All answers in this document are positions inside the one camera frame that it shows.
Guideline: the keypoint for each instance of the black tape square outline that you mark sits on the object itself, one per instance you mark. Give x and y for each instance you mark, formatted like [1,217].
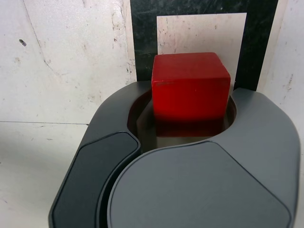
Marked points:
[143,28]

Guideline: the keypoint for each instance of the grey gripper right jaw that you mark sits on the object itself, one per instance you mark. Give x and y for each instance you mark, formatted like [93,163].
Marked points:
[202,190]

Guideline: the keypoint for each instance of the red cube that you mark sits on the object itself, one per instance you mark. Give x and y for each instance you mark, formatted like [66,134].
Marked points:
[190,95]

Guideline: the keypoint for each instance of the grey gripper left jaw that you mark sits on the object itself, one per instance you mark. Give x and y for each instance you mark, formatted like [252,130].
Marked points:
[90,171]

